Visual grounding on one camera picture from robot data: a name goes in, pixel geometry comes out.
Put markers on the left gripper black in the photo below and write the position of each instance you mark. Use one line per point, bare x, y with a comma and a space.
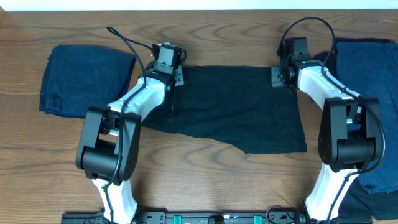
178, 76

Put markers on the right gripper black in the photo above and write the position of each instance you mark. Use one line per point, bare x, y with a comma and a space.
275, 81

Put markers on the black shorts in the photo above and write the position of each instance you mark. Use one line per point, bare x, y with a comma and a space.
233, 105

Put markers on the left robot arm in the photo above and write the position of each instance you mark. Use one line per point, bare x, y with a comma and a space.
109, 143

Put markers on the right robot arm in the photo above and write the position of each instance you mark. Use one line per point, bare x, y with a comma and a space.
351, 138

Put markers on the blue garment in pile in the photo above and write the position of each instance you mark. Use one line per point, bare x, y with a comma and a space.
370, 68

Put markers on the folded navy blue garment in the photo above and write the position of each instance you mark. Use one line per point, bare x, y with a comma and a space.
79, 76

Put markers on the black garment under pile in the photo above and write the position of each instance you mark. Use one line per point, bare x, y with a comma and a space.
358, 202

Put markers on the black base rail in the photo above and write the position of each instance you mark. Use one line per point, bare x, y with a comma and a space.
272, 217

